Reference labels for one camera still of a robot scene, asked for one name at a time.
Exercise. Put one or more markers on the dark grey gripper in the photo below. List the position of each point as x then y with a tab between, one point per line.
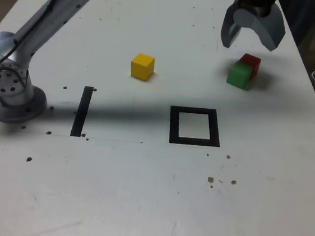
257	7

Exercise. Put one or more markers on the red cube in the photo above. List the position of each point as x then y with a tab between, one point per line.
251	60

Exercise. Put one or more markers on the green cube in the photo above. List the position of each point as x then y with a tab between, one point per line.
238	75

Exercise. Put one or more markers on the yellow cube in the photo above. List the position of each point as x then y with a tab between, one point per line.
141	67

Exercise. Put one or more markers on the black tape square outline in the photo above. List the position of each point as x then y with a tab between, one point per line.
173	125

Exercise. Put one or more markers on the black tape strip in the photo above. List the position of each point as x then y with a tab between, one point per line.
81	113

